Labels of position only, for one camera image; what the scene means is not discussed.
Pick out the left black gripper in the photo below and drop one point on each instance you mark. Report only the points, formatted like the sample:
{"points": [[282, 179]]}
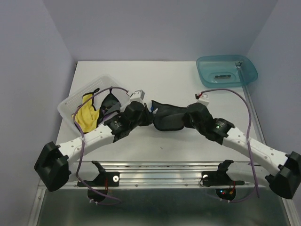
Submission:
{"points": [[149, 117]]}

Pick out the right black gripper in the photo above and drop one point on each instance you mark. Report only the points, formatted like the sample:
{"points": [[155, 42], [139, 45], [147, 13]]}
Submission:
{"points": [[186, 118]]}

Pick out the purple and grey towel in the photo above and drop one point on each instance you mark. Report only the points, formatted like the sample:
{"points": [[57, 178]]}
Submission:
{"points": [[110, 105]]}

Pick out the blue and black towel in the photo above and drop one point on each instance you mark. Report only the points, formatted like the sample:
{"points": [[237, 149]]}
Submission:
{"points": [[167, 117]]}

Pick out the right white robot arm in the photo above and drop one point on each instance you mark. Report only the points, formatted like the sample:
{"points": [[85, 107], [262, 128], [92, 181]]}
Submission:
{"points": [[279, 171]]}

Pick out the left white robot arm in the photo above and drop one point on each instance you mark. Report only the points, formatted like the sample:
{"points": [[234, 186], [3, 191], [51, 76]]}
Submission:
{"points": [[53, 163]]}

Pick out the yellow towel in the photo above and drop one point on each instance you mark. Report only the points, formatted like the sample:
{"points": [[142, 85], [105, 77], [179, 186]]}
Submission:
{"points": [[87, 115]]}

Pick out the teal plastic tub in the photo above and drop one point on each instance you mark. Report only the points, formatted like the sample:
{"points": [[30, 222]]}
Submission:
{"points": [[226, 71]]}

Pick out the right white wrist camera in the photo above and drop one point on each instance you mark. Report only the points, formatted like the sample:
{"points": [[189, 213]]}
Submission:
{"points": [[202, 98]]}

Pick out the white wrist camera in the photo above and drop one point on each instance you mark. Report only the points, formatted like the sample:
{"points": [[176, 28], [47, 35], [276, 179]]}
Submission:
{"points": [[137, 96], [202, 98]]}

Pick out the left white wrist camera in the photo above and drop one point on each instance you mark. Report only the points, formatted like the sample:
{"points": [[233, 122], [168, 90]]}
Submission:
{"points": [[137, 96]]}

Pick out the aluminium mounting rail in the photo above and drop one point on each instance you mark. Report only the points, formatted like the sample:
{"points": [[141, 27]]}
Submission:
{"points": [[165, 174]]}

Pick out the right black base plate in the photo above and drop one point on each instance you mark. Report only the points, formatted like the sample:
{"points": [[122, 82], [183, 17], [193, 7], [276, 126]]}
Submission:
{"points": [[219, 177]]}

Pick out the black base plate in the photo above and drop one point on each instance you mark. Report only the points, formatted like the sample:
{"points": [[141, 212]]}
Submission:
{"points": [[104, 178], [219, 177]]}

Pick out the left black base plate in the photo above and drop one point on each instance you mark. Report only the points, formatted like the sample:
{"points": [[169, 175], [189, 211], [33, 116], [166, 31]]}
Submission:
{"points": [[104, 178]]}

